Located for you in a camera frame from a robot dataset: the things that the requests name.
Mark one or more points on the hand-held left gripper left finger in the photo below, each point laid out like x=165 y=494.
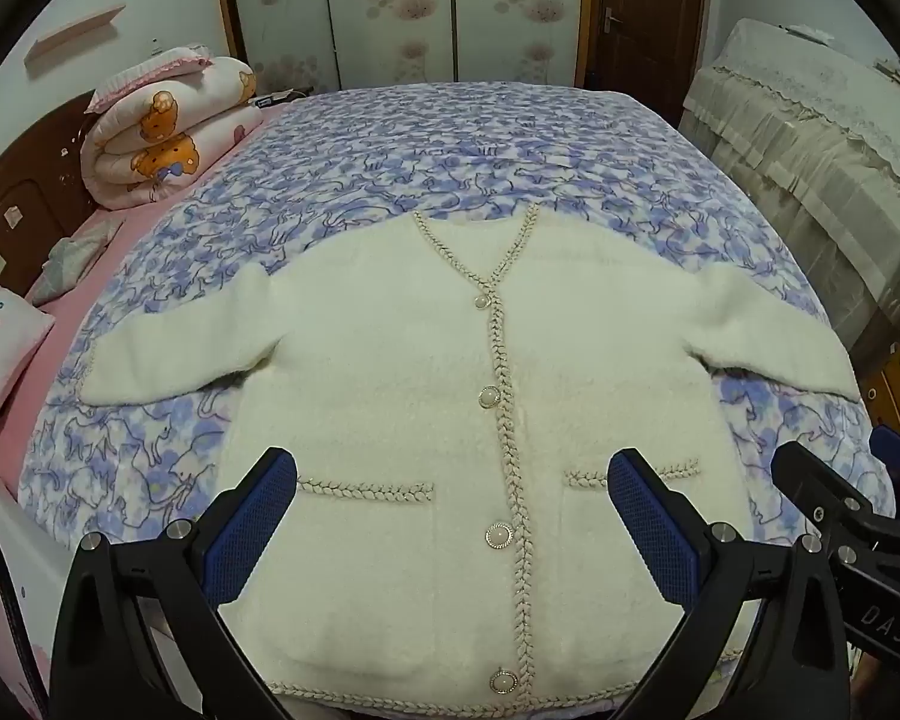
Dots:
x=259 y=510

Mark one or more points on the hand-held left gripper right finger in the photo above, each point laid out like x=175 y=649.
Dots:
x=645 y=517

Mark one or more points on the white fluffy cardigan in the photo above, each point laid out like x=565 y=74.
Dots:
x=390 y=360

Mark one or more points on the white printed pillow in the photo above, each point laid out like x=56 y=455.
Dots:
x=4 y=352

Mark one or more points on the lace covered furniture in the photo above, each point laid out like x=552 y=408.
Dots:
x=810 y=150

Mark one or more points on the grey small cloth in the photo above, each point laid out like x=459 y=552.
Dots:
x=67 y=259

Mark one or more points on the rolled bear print quilt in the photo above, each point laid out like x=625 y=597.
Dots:
x=172 y=142

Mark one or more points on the dark wooden headboard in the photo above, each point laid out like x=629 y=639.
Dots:
x=22 y=195

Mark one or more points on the dark small device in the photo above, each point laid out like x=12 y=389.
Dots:
x=274 y=100

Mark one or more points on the blue floral fleece blanket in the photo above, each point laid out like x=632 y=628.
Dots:
x=457 y=150

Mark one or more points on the pink trimmed folded pillow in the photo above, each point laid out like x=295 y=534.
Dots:
x=146 y=71

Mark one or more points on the brown wooden door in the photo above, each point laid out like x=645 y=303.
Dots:
x=645 y=15

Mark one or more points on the floral sliding door wardrobe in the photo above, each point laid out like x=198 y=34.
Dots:
x=397 y=7

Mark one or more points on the pink wall shelf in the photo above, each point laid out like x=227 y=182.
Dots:
x=75 y=34

